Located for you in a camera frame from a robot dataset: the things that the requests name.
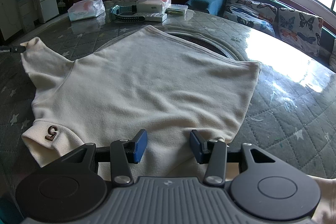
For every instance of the butterfly print cushion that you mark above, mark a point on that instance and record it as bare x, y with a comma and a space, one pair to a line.
299, 29
249, 12

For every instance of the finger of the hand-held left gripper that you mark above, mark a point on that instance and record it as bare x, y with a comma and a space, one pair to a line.
15, 49

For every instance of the round glass turntable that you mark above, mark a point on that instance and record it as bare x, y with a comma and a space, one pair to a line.
210, 43

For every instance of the clear container with green contents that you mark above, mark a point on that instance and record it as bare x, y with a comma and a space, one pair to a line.
177, 9

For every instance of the cream sweater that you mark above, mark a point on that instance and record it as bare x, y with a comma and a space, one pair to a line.
147, 87

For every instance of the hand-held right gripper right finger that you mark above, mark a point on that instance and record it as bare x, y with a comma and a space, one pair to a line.
197, 146

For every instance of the grey cushion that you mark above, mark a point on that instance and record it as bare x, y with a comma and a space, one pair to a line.
332, 56

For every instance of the white remote control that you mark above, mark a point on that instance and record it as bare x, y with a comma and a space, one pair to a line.
156, 17

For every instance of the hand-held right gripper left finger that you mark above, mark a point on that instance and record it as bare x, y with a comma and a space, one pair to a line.
140, 146

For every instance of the soft plastic tissue pack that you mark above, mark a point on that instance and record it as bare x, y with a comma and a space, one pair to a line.
85, 10

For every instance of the teal sofa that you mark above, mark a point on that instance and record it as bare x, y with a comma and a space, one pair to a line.
204, 2

